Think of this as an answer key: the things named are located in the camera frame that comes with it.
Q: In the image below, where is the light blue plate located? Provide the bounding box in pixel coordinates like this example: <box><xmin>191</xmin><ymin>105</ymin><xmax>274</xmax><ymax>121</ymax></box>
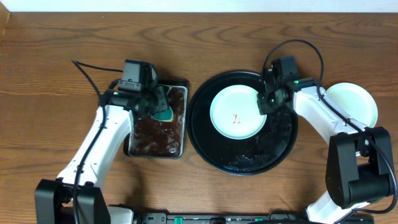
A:
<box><xmin>326</xmin><ymin>83</ymin><xmax>378</xmax><ymax>128</ymax></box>
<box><xmin>210</xmin><ymin>85</ymin><xmax>267</xmax><ymax>140</ymax></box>

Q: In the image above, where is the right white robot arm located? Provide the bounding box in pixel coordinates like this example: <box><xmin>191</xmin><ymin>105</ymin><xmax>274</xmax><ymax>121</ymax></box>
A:
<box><xmin>257</xmin><ymin>73</ymin><xmax>397</xmax><ymax>223</ymax></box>

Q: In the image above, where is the green yellow scrub sponge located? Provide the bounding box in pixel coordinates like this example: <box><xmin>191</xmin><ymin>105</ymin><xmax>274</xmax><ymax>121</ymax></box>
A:
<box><xmin>153</xmin><ymin>85</ymin><xmax>174</xmax><ymax>122</ymax></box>

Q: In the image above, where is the black round serving tray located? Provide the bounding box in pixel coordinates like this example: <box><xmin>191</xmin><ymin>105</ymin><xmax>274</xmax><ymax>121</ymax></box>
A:
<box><xmin>186</xmin><ymin>70</ymin><xmax>298</xmax><ymax>175</ymax></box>

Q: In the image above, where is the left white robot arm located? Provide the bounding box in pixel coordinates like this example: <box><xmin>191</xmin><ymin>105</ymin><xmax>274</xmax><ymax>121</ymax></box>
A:
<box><xmin>35</xmin><ymin>85</ymin><xmax>170</xmax><ymax>223</ymax></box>

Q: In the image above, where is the black rectangular soapy water tray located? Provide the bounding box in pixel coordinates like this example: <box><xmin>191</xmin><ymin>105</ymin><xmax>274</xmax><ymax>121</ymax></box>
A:
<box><xmin>123</xmin><ymin>80</ymin><xmax>189</xmax><ymax>159</ymax></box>

